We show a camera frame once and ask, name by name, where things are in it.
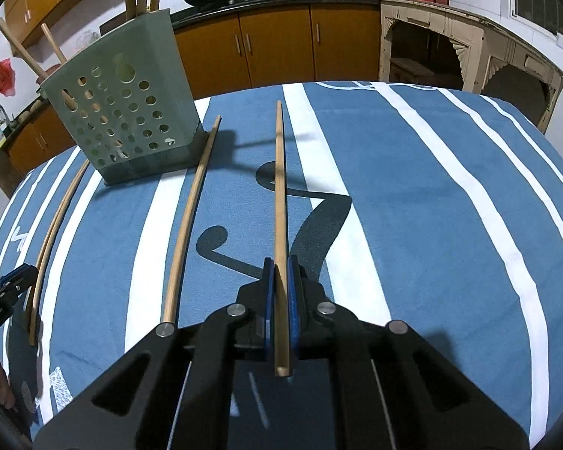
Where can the clear plastic bag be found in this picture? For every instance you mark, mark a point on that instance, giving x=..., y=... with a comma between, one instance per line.
x=88, y=40

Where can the worn white wooden side table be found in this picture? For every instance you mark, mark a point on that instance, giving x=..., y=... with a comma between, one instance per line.
x=450, y=18

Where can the green perforated utensil holder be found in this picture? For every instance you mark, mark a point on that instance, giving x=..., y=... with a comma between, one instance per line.
x=159, y=56

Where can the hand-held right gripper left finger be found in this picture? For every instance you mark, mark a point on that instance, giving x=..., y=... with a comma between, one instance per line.
x=268, y=300

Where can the hanging red plastic bag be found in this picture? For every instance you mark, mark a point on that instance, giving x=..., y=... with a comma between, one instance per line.
x=2, y=76

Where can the sink faucet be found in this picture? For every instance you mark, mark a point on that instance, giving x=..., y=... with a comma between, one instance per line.
x=4, y=115

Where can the wooden base cabinets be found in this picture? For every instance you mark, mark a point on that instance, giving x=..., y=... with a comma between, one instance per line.
x=272, y=42

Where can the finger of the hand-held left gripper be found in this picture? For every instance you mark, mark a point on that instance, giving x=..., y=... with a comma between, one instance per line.
x=21, y=274
x=4, y=297

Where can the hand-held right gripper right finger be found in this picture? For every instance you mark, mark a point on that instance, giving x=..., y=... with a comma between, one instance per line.
x=294, y=300

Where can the blue white striped tablecloth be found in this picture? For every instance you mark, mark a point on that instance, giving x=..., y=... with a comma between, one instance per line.
x=427, y=220

